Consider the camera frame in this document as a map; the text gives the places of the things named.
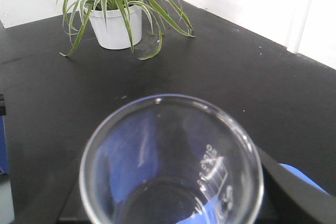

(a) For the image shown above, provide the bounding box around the clear glass beaker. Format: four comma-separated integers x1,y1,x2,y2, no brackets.
79,94,264,223

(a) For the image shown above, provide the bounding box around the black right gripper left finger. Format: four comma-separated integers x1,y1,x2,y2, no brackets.
59,182,91,224

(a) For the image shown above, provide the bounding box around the white plant pot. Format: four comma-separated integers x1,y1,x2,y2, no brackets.
89,5,142,50

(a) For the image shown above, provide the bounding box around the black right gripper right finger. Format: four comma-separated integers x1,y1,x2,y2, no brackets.
251,146,336,224

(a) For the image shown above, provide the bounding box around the blue box at edge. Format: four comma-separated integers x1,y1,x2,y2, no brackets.
0,94,11,175

